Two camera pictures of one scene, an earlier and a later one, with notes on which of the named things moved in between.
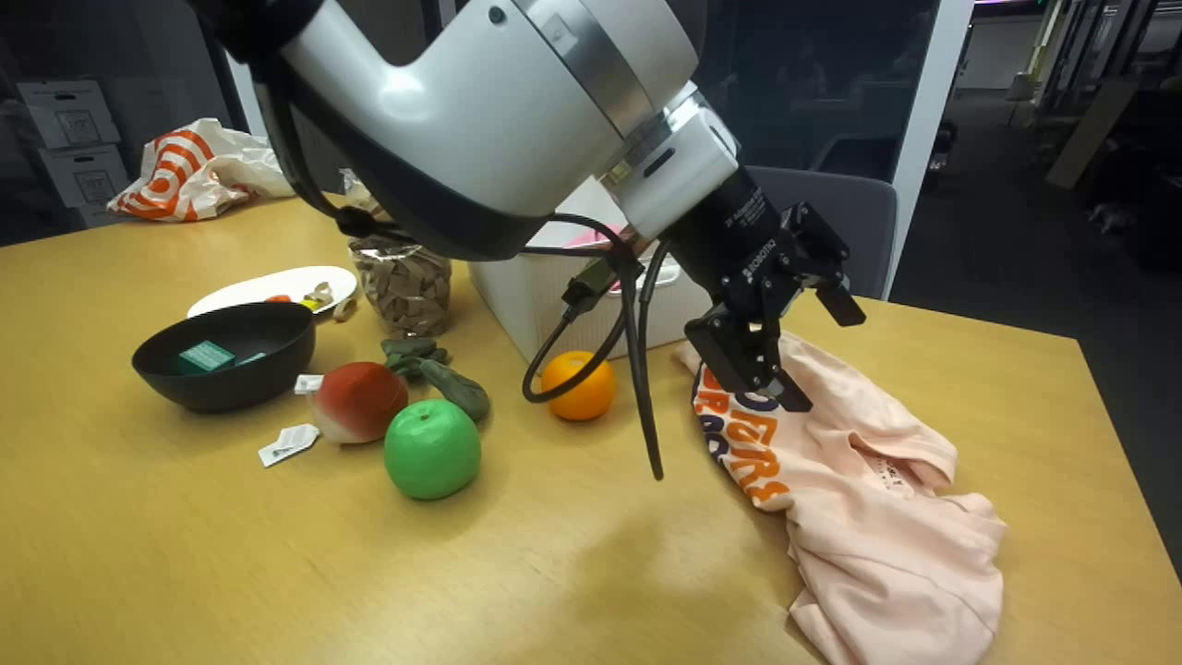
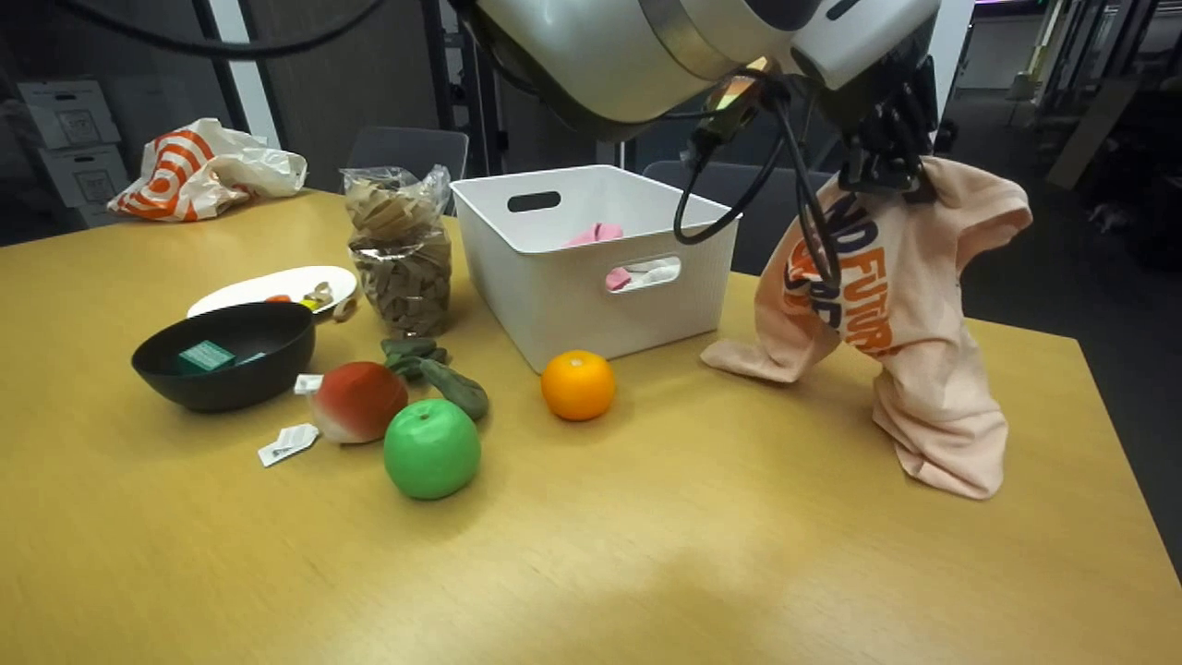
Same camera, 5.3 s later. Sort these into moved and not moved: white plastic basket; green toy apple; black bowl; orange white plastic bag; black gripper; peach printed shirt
Moved: peach printed shirt; black gripper
Not moved: orange white plastic bag; black bowl; green toy apple; white plastic basket
